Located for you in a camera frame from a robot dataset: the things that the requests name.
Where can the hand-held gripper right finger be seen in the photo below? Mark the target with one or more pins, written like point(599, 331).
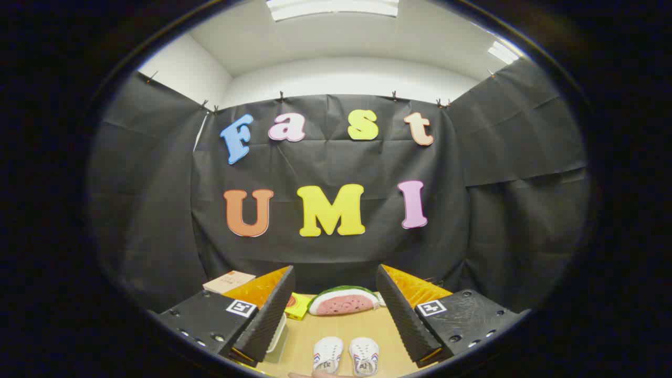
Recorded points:
point(404, 320)

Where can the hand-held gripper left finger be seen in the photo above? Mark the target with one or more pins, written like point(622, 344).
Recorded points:
point(268, 320)

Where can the cream fabric storage box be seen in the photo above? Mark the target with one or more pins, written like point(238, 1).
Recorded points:
point(278, 336)

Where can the white canvas shoe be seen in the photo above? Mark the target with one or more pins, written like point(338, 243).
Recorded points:
point(328, 352)
point(364, 354)

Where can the small white plush toy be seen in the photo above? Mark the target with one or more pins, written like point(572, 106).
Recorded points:
point(380, 300)

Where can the yellow book with red circle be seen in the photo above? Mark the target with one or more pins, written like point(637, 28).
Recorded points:
point(298, 307)

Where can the beige paperback book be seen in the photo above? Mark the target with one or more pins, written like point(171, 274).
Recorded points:
point(228, 282)

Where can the watermelon slice plush toy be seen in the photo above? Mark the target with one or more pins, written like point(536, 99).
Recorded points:
point(341, 304)

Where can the ceiling light panel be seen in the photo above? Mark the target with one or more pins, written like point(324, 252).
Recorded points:
point(331, 8)
point(503, 52)

